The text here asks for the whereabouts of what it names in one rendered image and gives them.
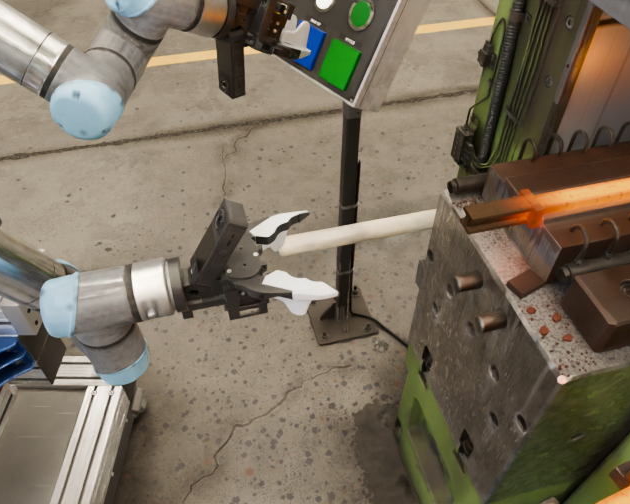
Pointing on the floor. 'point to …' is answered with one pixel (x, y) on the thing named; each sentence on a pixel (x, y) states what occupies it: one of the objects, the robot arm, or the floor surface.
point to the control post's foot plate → (327, 334)
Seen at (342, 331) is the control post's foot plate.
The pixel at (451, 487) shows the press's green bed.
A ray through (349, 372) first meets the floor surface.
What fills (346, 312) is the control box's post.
